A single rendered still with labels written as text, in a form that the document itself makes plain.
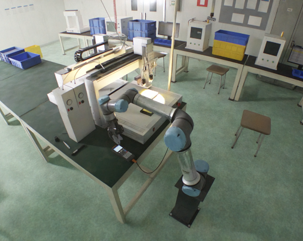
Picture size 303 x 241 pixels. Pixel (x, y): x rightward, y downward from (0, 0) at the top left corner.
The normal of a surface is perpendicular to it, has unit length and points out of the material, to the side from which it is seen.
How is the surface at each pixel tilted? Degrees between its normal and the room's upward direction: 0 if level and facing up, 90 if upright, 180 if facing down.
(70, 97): 90
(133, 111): 0
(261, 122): 1
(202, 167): 7
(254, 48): 90
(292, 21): 90
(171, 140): 83
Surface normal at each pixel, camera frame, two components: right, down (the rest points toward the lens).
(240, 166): 0.00, -0.77
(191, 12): -0.54, 0.53
